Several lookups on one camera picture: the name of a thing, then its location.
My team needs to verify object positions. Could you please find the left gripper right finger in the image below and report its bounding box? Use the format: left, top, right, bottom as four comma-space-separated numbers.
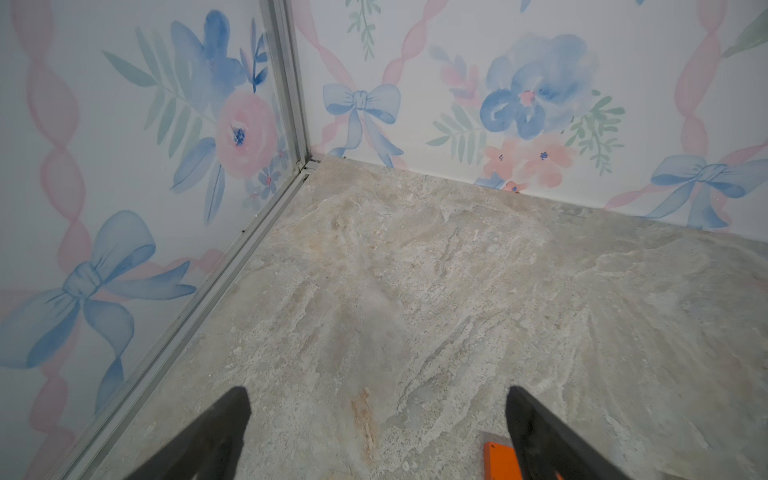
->
505, 386, 628, 480

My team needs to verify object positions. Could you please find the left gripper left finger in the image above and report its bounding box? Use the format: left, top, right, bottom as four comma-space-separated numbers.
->
127, 386, 251, 480

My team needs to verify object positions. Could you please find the orange block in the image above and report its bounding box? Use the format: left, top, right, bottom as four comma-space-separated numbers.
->
483, 441, 561, 480

